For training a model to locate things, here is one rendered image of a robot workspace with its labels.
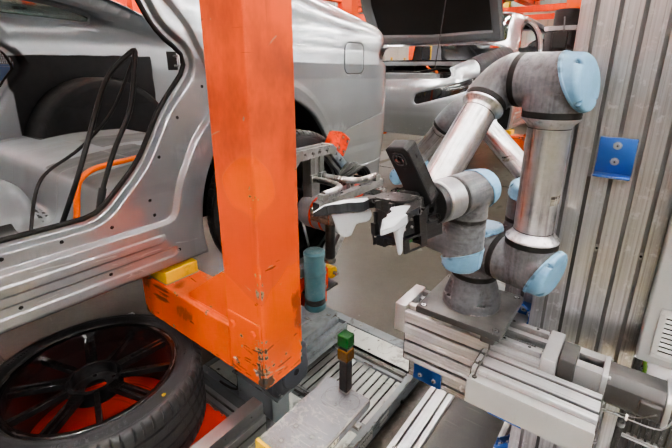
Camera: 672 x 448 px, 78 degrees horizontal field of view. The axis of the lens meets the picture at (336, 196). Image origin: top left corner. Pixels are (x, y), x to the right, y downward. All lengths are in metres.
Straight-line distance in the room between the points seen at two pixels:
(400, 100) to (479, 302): 3.11
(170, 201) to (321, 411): 0.86
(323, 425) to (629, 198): 1.00
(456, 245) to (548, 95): 0.36
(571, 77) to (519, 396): 0.69
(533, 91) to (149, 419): 1.28
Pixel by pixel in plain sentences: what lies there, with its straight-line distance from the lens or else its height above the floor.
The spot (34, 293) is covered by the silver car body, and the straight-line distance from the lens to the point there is 1.45.
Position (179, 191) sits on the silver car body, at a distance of 1.56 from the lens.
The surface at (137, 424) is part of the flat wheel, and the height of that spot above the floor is 0.50.
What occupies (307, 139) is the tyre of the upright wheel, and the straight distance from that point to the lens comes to 1.74.
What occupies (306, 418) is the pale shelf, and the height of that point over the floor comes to 0.45.
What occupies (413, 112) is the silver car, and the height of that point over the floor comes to 1.01.
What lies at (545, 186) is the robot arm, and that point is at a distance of 0.98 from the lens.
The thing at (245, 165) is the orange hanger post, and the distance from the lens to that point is 1.05.
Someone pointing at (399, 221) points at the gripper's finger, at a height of 1.24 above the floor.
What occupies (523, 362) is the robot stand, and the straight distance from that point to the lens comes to 1.18.
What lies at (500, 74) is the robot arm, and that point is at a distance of 0.99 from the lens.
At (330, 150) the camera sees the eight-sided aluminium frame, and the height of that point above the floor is 1.10.
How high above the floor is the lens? 1.44
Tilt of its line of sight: 18 degrees down
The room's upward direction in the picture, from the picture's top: straight up
